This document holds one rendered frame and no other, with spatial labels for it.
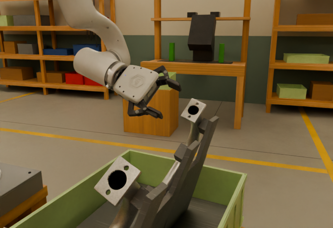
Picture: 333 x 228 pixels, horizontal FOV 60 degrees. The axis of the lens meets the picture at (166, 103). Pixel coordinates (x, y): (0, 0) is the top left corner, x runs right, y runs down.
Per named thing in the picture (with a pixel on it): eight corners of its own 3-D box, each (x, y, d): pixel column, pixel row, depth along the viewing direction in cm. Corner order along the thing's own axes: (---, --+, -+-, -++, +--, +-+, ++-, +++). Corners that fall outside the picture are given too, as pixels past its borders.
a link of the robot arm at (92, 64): (125, 81, 89) (104, 92, 82) (94, 67, 94) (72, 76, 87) (127, 56, 84) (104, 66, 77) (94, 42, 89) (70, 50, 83)
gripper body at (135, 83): (104, 84, 77) (137, 100, 72) (127, 56, 80) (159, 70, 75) (114, 98, 83) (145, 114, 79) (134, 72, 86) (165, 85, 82)
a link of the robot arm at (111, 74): (99, 79, 77) (107, 83, 76) (118, 55, 80) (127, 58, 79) (110, 95, 85) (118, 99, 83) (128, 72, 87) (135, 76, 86)
